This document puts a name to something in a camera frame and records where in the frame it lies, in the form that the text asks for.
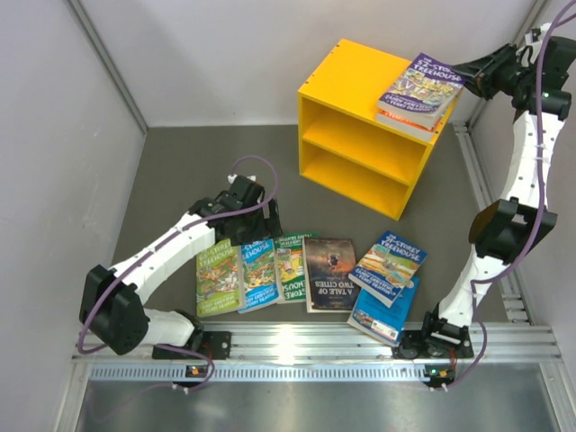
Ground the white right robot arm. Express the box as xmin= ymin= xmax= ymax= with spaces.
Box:
xmin=419 ymin=23 xmax=575 ymax=358

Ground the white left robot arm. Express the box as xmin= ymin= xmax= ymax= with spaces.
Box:
xmin=77 ymin=175 xmax=283 ymax=357

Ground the blue 39-storey book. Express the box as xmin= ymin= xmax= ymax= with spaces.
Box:
xmin=348 ymin=230 xmax=428 ymax=307

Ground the purple 52-storey book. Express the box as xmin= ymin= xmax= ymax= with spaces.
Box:
xmin=378 ymin=53 xmax=464 ymax=130

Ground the light green 65-storey book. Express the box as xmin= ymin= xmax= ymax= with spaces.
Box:
xmin=195 ymin=239 xmax=245 ymax=318

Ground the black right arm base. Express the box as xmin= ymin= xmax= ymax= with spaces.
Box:
xmin=392 ymin=312 xmax=473 ymax=360

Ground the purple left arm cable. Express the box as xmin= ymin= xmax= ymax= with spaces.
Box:
xmin=76 ymin=155 xmax=280 ymax=392

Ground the orange 78-storey book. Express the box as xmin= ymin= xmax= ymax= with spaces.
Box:
xmin=375 ymin=110 xmax=444 ymax=142

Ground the blue 26-storey book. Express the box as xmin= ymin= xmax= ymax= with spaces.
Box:
xmin=238 ymin=239 xmax=280 ymax=314

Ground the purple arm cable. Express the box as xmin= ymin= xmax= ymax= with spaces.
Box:
xmin=443 ymin=6 xmax=576 ymax=391
xmin=76 ymin=155 xmax=280 ymax=392

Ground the light blue back-cover book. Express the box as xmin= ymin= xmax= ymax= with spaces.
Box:
xmin=346 ymin=277 xmax=420 ymax=347

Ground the dark green treehouse book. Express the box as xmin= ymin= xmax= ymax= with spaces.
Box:
xmin=274 ymin=231 xmax=318 ymax=303

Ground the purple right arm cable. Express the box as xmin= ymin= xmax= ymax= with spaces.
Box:
xmin=443 ymin=6 xmax=576 ymax=391

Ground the dark Tale of Two Cities book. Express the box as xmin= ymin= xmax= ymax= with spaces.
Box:
xmin=302 ymin=237 xmax=360 ymax=313

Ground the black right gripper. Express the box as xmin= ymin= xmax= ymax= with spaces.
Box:
xmin=450 ymin=44 xmax=536 ymax=102

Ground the aluminium mounting rail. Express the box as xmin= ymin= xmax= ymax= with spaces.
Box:
xmin=71 ymin=319 xmax=563 ymax=383

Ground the yellow wooden shelf cabinet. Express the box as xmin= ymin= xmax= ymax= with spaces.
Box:
xmin=298 ymin=39 xmax=439 ymax=221

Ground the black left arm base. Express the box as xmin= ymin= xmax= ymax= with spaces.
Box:
xmin=152 ymin=330 xmax=232 ymax=360

